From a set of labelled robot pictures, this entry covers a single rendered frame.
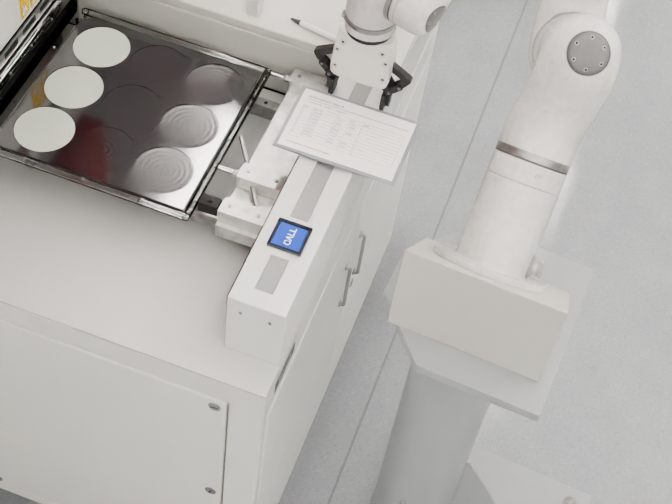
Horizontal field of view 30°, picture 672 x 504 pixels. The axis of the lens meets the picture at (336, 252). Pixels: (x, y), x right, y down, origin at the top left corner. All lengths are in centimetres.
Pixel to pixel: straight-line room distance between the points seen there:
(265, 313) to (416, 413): 52
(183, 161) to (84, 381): 40
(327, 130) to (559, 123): 39
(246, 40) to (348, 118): 28
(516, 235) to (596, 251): 135
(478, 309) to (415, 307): 11
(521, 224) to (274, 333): 41
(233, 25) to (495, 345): 75
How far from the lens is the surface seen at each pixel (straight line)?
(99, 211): 215
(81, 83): 224
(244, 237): 205
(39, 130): 217
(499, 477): 286
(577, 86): 190
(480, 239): 196
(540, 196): 196
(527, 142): 194
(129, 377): 207
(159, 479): 234
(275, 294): 188
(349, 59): 205
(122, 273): 207
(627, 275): 327
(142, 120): 217
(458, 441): 234
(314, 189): 201
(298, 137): 206
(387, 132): 209
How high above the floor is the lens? 250
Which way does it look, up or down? 53 degrees down
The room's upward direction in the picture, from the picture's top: 10 degrees clockwise
